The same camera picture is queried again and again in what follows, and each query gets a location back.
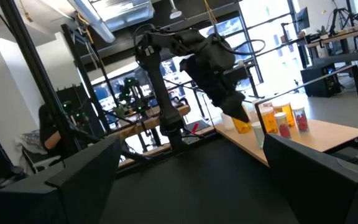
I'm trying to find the light wooden shelf board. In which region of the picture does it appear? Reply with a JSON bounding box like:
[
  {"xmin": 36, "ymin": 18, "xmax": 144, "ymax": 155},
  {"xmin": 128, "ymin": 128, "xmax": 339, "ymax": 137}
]
[{"xmin": 214, "ymin": 108, "xmax": 358, "ymax": 167}]

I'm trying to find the translucent ceiling light panel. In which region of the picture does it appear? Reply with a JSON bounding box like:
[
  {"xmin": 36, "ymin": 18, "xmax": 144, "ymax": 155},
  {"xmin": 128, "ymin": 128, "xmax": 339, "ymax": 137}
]
[{"xmin": 90, "ymin": 0, "xmax": 155, "ymax": 32}]

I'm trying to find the distant wooden workbench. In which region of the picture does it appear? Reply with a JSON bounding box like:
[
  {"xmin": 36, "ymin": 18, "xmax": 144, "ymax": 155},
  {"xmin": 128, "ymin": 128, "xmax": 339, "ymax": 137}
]
[{"xmin": 305, "ymin": 23, "xmax": 358, "ymax": 68}]

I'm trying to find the yellow hanging cable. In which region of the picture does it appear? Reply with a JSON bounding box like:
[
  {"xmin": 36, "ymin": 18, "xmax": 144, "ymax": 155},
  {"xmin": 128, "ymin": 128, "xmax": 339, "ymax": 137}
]
[{"xmin": 203, "ymin": 0, "xmax": 219, "ymax": 26}]

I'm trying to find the neighbouring wooden table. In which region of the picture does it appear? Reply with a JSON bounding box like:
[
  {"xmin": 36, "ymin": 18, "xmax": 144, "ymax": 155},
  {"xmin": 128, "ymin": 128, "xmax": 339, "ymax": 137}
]
[{"xmin": 110, "ymin": 105, "xmax": 191, "ymax": 141}]

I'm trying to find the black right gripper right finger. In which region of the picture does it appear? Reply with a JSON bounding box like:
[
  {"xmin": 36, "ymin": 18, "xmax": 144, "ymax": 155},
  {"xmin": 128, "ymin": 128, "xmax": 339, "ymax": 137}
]
[{"xmin": 262, "ymin": 133, "xmax": 358, "ymax": 224}]

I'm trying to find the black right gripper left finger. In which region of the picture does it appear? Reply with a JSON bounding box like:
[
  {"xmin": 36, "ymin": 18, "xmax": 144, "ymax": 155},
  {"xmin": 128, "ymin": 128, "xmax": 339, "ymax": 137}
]
[{"xmin": 47, "ymin": 135, "xmax": 123, "ymax": 224}]

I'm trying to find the black computer tower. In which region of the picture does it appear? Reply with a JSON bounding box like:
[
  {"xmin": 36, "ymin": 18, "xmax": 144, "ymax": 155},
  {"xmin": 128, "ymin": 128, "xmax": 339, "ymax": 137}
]
[{"xmin": 300, "ymin": 63, "xmax": 343, "ymax": 98}]

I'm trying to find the white ceiling duct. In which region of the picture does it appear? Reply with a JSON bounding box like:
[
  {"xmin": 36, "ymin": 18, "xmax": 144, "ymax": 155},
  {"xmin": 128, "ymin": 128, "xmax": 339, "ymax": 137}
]
[{"xmin": 67, "ymin": 0, "xmax": 117, "ymax": 44}]

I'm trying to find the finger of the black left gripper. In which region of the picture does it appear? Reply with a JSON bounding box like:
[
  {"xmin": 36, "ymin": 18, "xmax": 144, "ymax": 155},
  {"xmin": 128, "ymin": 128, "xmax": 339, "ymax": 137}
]
[{"xmin": 220, "ymin": 92, "xmax": 251, "ymax": 123}]

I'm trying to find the white pendant lamp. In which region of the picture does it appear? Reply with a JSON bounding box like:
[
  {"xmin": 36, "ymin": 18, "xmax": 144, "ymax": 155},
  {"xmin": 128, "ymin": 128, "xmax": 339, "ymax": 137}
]
[{"xmin": 168, "ymin": 0, "xmax": 183, "ymax": 20}]

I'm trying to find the distant black monitor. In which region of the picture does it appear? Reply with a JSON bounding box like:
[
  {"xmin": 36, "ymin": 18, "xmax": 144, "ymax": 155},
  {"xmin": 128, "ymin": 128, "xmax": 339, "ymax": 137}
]
[{"xmin": 295, "ymin": 6, "xmax": 311, "ymax": 32}]

